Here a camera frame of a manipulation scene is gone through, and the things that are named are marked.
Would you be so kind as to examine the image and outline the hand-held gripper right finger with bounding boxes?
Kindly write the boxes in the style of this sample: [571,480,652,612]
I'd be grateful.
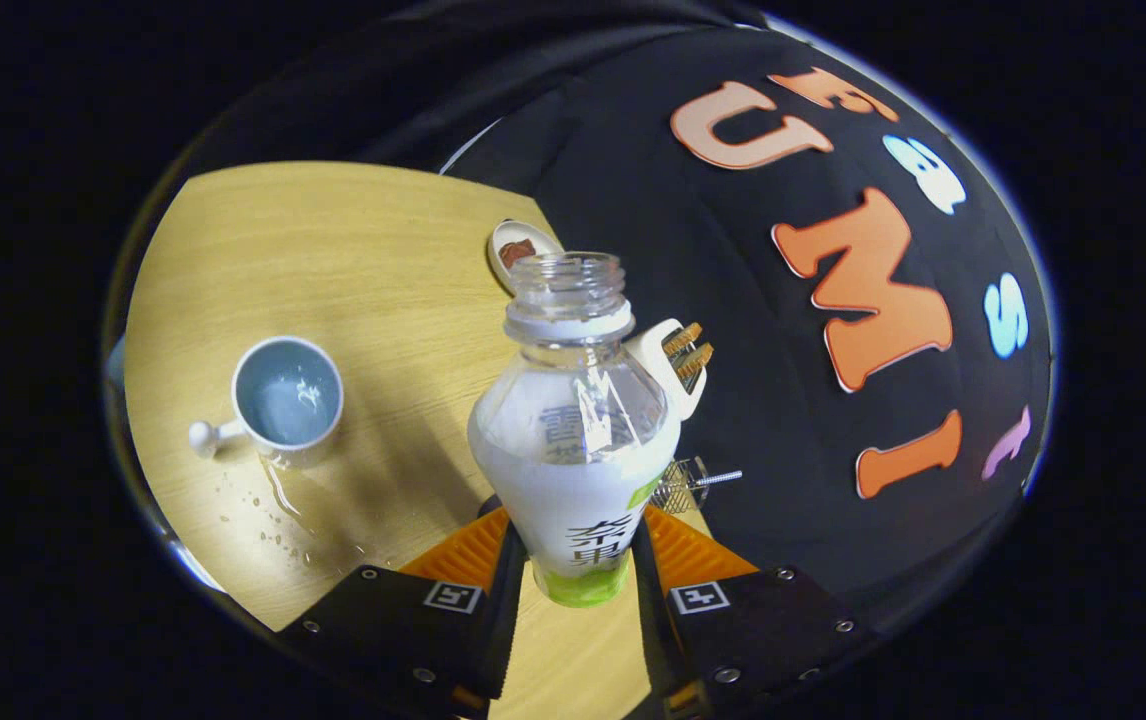
[631,503,879,713]

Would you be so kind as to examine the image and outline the metal mesh holder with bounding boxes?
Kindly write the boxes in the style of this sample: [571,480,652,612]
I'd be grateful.
[651,456,710,515]

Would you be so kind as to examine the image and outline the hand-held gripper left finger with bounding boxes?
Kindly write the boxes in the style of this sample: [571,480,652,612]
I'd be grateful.
[276,505,530,719]

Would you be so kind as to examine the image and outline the small white round plate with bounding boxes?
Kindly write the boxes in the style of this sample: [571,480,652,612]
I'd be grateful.
[487,219,566,296]

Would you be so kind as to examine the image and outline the white cup blue inside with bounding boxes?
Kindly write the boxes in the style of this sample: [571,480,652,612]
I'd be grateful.
[188,335,346,471]

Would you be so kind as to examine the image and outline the clear juice bottle white label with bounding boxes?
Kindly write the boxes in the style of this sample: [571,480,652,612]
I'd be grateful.
[466,251,682,609]

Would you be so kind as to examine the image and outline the wooden table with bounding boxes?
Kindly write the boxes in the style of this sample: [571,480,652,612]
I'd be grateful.
[123,160,714,720]

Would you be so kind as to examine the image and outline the white toast holder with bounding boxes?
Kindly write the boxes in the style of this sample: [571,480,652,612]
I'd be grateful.
[625,318,715,421]

